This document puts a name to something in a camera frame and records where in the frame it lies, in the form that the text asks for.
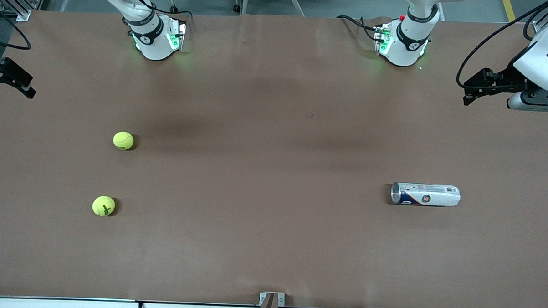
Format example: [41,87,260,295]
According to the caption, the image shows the yellow tennis ball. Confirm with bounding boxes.
[113,131,134,151]
[92,195,116,217]

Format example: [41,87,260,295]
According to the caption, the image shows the clear tennis ball can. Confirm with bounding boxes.
[390,181,461,208]

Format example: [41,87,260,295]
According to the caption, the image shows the silver left base connector box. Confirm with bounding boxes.
[372,23,393,56]

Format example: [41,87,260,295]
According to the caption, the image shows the silver base connector box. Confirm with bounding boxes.
[372,23,393,56]
[167,19,188,52]

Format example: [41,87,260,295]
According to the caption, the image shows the silver right base connector box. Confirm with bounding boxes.
[167,19,188,52]

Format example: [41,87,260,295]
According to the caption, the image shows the white stand legs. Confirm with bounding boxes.
[233,0,307,17]

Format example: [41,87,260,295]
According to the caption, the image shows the brown table cover sheet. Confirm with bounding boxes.
[0,4,548,308]

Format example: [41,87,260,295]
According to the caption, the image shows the black left base cable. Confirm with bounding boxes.
[336,15,380,42]

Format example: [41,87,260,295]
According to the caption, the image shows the black base cable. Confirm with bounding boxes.
[336,15,380,42]
[124,0,193,19]

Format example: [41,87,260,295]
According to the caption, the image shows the black right base cable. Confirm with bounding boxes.
[124,0,193,19]

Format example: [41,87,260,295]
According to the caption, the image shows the grey camera post bracket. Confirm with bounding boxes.
[259,292,286,308]

